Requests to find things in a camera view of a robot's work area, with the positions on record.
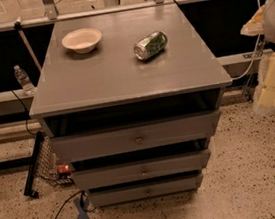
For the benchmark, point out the clear plastic water bottle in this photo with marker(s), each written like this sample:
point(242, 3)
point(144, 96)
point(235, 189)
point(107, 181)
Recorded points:
point(24, 80)

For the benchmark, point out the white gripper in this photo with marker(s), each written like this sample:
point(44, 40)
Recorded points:
point(253, 28)

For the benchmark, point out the green soda can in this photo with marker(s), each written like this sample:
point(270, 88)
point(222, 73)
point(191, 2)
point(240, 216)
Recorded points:
point(150, 45)

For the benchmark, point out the grey top drawer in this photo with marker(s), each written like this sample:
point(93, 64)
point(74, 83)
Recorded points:
point(133, 138)

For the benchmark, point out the orange red small can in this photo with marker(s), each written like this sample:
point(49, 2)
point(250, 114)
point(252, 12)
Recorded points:
point(63, 171)

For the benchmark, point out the grey bottom drawer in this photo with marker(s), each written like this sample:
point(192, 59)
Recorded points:
point(148, 190)

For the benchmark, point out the grey wooden drawer cabinet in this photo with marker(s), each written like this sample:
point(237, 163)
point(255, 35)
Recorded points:
point(111, 88)

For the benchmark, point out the blue tape cross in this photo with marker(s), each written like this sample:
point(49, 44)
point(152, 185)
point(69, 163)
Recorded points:
point(82, 214)

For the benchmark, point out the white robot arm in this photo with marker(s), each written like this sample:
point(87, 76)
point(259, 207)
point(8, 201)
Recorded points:
point(263, 23)

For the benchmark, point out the white paper bowl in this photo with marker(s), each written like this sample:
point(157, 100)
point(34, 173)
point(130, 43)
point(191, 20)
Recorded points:
point(82, 41)

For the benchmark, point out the black mesh wire rack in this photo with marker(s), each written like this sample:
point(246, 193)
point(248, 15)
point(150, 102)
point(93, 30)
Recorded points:
point(44, 164)

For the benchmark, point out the grey drawer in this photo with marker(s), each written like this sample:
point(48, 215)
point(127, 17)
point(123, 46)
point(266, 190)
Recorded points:
point(148, 190)
point(144, 169)
point(133, 138)

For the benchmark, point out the wooden stick with tape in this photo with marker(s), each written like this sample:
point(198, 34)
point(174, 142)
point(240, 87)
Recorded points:
point(18, 27)

